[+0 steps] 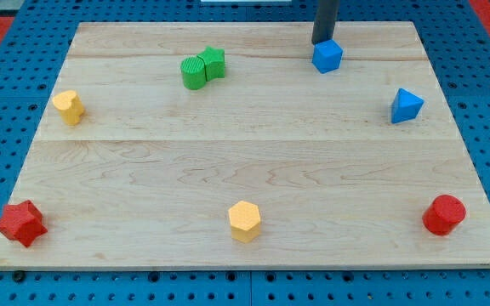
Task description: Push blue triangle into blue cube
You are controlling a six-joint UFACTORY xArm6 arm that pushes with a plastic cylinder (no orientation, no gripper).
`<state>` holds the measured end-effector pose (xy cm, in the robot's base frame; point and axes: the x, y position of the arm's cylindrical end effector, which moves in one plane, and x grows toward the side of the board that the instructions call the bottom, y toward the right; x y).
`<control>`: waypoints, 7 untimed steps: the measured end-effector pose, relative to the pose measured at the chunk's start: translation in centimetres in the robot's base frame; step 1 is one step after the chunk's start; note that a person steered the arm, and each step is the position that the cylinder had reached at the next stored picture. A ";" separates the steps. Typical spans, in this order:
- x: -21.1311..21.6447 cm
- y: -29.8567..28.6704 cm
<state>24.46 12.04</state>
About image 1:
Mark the blue cube block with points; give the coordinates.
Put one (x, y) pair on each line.
(327, 56)

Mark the blue triangle block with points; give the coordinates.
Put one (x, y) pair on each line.
(405, 106)

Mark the yellow hexagon block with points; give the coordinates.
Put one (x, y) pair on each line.
(245, 221)

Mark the wooden board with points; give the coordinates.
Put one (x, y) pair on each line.
(145, 180)

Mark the green cylinder block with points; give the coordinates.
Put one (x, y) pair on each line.
(193, 73)

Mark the green star block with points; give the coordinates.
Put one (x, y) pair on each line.
(214, 61)

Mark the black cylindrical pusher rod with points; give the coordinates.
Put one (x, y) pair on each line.
(325, 20)

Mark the yellow heart block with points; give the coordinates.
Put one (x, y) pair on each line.
(69, 106)

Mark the red cylinder block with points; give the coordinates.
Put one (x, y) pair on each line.
(443, 215)

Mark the red star block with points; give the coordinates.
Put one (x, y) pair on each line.
(22, 222)

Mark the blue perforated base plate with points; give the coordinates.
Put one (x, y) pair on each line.
(32, 53)

